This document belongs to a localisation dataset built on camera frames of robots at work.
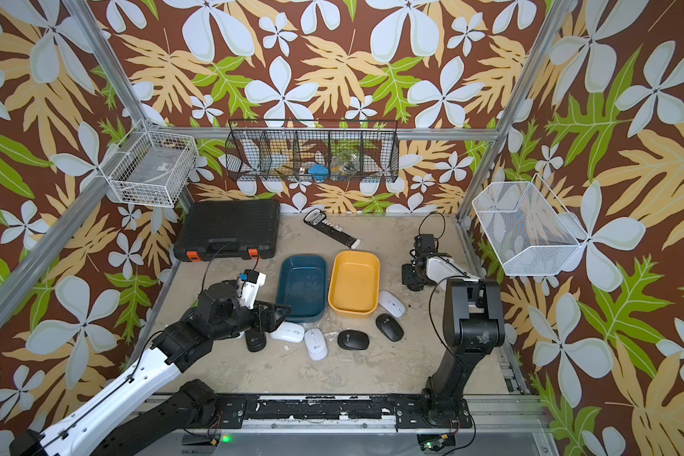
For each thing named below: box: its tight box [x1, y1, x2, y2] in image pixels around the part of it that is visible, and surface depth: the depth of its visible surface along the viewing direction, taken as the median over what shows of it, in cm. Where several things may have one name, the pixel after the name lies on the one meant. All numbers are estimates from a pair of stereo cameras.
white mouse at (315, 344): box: [304, 327, 329, 361], surface depth 86 cm
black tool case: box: [172, 199, 281, 263], surface depth 107 cm
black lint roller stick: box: [303, 208, 362, 250], surface depth 117 cm
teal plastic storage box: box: [275, 254, 328, 323], surface depth 98 cm
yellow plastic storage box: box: [327, 249, 381, 316], surface depth 100 cm
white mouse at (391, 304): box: [378, 289, 407, 319], surface depth 94 cm
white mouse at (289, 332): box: [269, 321, 305, 343], surface depth 88 cm
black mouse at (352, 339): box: [337, 329, 370, 351], surface depth 88 cm
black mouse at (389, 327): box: [375, 313, 405, 342], surface depth 90 cm
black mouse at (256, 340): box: [245, 328, 267, 353], surface depth 86 cm
